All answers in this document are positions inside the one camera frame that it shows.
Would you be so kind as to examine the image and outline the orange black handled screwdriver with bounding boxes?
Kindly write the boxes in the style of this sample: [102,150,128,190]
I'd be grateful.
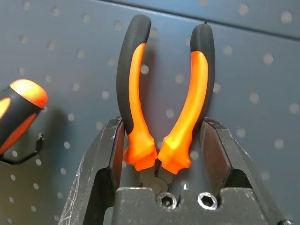
[0,79,49,155]

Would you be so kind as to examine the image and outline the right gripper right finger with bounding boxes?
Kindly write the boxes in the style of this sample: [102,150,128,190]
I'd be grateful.
[200,118,296,225]

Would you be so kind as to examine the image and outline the orange black needle-nose pliers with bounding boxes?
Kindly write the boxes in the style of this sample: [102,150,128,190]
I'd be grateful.
[116,14,215,195]

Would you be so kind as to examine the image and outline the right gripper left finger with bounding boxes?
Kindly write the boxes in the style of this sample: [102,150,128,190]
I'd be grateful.
[58,117,125,225]

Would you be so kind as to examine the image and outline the dark grey metal pegboard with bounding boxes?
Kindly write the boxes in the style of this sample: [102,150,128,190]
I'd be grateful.
[0,0,300,225]

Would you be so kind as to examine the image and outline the black plastic tool cup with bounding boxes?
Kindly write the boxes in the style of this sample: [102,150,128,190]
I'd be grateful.
[0,133,45,165]

